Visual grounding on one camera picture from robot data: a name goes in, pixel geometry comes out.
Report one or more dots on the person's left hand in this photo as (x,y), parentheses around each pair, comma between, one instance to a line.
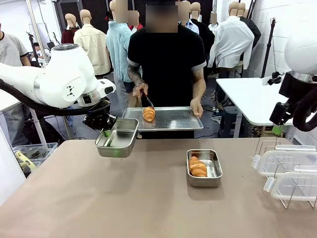
(196,106)

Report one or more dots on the mannequin in light blue fleece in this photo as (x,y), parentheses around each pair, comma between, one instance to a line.
(119,49)

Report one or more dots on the person in grey t-shirt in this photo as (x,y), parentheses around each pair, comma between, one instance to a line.
(12,49)

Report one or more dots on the mannequin in dark red dress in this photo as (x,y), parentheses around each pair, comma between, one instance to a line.
(70,27)

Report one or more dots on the black tripod stand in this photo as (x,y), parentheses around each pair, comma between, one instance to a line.
(268,49)

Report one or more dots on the mannequin in black shirt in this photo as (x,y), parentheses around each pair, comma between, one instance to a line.
(255,32)

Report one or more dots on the golden brown croissant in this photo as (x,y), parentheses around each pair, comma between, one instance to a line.
(149,114)
(197,167)

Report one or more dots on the person in black t-shirt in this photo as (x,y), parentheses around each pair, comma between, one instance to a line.
(166,69)

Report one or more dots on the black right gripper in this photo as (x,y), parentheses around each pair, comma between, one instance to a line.
(289,89)

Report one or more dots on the black tripod with tablet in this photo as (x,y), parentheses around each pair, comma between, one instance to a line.
(50,45)

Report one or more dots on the person's tattooed right forearm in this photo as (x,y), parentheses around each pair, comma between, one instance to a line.
(136,78)

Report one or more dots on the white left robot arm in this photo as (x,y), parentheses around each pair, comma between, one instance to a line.
(62,81)

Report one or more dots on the seated person in white shirt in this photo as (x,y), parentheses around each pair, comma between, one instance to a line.
(37,50)

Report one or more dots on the mannequin in blue shirt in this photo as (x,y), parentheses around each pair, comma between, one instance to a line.
(192,26)

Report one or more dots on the clear plastic storage bin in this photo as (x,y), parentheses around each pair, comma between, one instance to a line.
(37,148)

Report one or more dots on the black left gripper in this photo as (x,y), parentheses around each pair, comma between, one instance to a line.
(99,119)

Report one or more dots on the rectangular stainless steel container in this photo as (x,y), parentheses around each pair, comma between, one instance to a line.
(116,151)
(213,179)

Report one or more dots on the white side table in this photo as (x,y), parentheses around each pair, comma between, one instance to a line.
(247,99)

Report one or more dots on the perforated metal baking tray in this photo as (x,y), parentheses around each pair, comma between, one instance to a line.
(173,119)

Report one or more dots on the person's left forearm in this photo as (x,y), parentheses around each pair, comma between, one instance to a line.
(199,89)

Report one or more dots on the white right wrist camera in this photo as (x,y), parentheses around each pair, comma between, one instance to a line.
(268,80)

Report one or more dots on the slanted silver metal pole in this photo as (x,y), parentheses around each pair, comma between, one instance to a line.
(37,32)

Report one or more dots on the person's right hand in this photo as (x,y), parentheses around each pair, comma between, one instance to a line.
(140,88)

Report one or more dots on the mannequin in white shirt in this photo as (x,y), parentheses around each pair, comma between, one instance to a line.
(232,47)

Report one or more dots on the mannequin in red jacket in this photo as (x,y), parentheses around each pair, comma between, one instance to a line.
(138,26)

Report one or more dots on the black stool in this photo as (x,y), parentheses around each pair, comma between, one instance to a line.
(230,121)

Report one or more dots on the mannequin in cream jacket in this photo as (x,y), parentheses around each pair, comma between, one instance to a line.
(94,42)

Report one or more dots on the mannequin in black jacket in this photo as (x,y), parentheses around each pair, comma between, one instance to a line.
(205,37)

